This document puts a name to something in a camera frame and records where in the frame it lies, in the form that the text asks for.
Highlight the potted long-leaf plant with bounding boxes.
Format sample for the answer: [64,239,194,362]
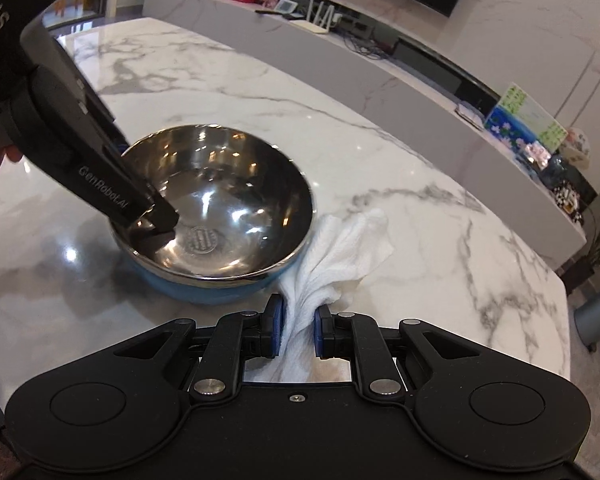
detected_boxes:
[560,196,600,296]

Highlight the blue steel bowl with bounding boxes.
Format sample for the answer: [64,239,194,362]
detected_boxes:
[111,125,315,304]

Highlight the black white patterned ornament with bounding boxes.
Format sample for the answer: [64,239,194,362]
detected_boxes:
[550,181,584,226]

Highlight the decorative paper fan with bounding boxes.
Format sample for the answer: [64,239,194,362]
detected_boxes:
[559,128,591,170]

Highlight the small photo frame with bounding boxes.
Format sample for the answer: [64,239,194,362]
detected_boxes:
[520,141,552,172]

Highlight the white cloth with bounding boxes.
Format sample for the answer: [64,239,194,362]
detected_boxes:
[244,209,393,382]

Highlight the white wifi router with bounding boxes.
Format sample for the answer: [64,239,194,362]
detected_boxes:
[290,0,341,35]

